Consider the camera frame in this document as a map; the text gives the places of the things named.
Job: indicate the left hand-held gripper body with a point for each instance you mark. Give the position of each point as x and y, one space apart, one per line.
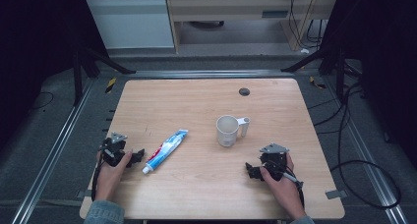
113 150

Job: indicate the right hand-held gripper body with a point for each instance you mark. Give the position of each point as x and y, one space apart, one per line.
273 161

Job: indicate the blue and white toothpaste tube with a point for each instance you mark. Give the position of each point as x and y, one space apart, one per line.
165 150

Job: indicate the clear plastic cup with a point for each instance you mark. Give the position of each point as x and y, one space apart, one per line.
226 132

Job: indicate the person's left hand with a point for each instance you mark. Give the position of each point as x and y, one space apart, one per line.
109 181

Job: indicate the person's right hand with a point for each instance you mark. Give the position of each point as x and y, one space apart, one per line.
285 194

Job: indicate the yellow and black tape strip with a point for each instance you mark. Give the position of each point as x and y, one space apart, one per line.
110 84
316 83

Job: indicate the black metal stand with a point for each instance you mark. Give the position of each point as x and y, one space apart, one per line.
341 76
77 80

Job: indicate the white cabinet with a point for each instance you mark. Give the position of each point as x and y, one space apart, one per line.
131 21

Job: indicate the black curtain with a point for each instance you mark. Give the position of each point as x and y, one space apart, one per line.
32 37
387 53

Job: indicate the grey metal table bracket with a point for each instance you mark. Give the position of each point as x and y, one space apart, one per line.
84 194
336 194

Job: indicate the aluminium floor rail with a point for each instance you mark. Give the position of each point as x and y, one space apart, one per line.
49 165
370 171

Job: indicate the aluminium crossbar rail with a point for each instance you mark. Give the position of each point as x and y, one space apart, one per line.
209 74

